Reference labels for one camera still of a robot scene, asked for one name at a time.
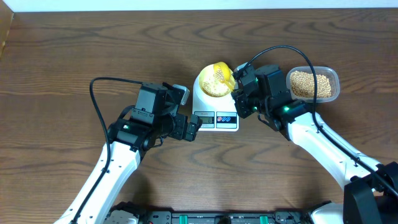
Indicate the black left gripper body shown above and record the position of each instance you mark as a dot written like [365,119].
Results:
[178,121]

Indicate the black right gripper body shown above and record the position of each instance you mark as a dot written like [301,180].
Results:
[247,106]

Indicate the yellow measuring scoop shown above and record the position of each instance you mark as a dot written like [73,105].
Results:
[222,73]

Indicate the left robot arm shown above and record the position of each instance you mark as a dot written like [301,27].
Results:
[154,117]

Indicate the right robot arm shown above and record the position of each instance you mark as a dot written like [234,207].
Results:
[369,187]

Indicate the white digital kitchen scale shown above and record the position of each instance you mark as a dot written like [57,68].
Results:
[217,113]

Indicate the pale yellow bowl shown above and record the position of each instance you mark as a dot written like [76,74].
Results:
[209,69]

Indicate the soybeans in yellow bowl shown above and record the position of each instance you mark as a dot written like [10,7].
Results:
[213,87]

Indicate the clear plastic container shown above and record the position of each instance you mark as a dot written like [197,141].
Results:
[326,71]

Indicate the pile of soybeans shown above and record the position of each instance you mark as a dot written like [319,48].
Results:
[303,85]

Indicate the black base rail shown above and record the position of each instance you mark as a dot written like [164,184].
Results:
[128,212]

